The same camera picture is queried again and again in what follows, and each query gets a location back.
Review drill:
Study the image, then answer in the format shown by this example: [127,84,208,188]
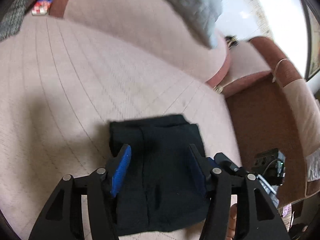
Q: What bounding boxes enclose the small colourful box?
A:
[32,0,56,16]

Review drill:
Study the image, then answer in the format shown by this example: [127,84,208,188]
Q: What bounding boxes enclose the grey-blue quilted pillow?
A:
[135,0,227,50]

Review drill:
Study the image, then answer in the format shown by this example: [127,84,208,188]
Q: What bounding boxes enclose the black pants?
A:
[109,114,213,236]

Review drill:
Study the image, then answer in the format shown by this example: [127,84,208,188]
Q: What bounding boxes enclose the person's right hand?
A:
[226,203,238,240]

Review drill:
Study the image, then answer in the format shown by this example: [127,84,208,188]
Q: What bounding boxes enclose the houndstooth garment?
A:
[0,0,30,42]

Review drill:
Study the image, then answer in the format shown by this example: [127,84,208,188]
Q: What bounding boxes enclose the pink armrest cushion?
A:
[222,36,320,197]

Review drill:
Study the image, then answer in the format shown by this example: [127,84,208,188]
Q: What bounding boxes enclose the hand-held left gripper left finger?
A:
[29,144,132,240]

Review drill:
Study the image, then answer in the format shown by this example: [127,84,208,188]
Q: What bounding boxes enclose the pink bolster cushion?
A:
[49,0,232,88]

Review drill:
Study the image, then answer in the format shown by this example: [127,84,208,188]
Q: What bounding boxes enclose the beige cord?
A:
[271,58,288,83]

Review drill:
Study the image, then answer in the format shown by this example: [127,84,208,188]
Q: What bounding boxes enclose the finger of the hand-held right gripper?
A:
[206,152,248,178]

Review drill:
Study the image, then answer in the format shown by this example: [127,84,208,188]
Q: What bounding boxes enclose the black power strip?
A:
[254,148,280,174]

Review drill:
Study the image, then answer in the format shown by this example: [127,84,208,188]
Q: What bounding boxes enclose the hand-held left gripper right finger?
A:
[189,144,290,240]

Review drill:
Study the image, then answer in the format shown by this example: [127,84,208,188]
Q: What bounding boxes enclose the clear plastic bag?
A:
[305,149,320,182]

